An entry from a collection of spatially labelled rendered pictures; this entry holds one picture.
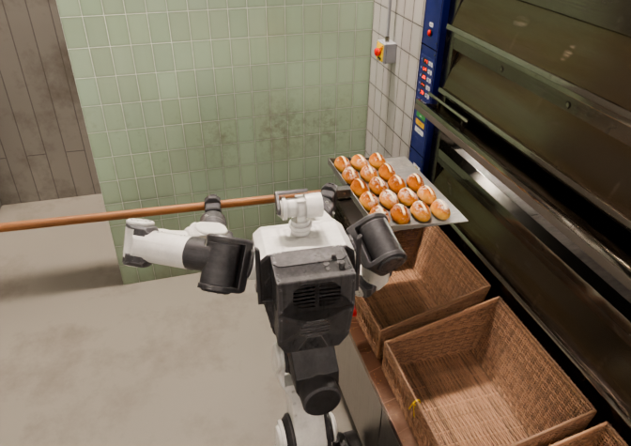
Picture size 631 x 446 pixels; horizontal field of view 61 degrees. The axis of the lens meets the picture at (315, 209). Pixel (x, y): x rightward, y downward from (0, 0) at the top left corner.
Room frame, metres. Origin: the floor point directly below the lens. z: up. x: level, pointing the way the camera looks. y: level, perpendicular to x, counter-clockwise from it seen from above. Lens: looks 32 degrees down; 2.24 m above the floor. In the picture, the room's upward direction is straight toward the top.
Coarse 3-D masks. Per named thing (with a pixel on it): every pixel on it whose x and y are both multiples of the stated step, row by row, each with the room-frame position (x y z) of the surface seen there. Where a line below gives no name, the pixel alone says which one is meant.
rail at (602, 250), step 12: (432, 108) 2.07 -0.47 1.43; (444, 120) 1.94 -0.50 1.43; (456, 132) 1.84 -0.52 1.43; (468, 144) 1.76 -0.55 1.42; (492, 156) 1.64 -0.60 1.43; (504, 168) 1.55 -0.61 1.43; (516, 180) 1.47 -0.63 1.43; (528, 192) 1.41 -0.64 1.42; (540, 204) 1.35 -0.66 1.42; (552, 204) 1.33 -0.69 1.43; (564, 216) 1.26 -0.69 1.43; (576, 228) 1.21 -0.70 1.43; (588, 240) 1.16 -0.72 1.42; (600, 252) 1.11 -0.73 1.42; (612, 252) 1.10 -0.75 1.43; (624, 264) 1.04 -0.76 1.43
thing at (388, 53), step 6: (378, 42) 2.80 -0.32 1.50; (384, 42) 2.77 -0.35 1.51; (390, 42) 2.77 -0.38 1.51; (378, 48) 2.80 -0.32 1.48; (384, 48) 2.74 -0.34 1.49; (390, 48) 2.75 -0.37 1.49; (384, 54) 2.74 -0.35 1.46; (390, 54) 2.75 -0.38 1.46; (378, 60) 2.80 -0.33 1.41; (384, 60) 2.74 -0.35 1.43; (390, 60) 2.75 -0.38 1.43
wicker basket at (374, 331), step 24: (408, 240) 2.14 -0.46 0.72; (432, 240) 2.06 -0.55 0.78; (408, 264) 2.13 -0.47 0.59; (432, 264) 1.99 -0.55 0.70; (384, 288) 1.94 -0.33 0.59; (408, 288) 1.94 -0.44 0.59; (432, 288) 1.92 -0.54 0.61; (456, 288) 1.79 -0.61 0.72; (480, 288) 1.65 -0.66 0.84; (360, 312) 1.72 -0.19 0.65; (384, 312) 1.78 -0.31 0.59; (408, 312) 1.78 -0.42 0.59; (432, 312) 1.58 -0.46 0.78; (456, 312) 1.62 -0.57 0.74; (384, 336) 1.53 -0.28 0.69
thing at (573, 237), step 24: (432, 120) 2.02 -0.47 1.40; (456, 120) 2.02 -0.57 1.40; (456, 144) 1.82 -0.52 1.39; (480, 144) 1.79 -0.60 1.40; (504, 144) 1.83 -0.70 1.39; (528, 168) 1.62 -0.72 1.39; (552, 192) 1.45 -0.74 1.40; (576, 192) 1.48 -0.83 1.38; (552, 216) 1.29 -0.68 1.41; (576, 216) 1.31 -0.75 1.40; (600, 216) 1.33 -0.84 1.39; (576, 240) 1.19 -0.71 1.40; (600, 240) 1.18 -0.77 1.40; (624, 240) 1.20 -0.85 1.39; (600, 264) 1.09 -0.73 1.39
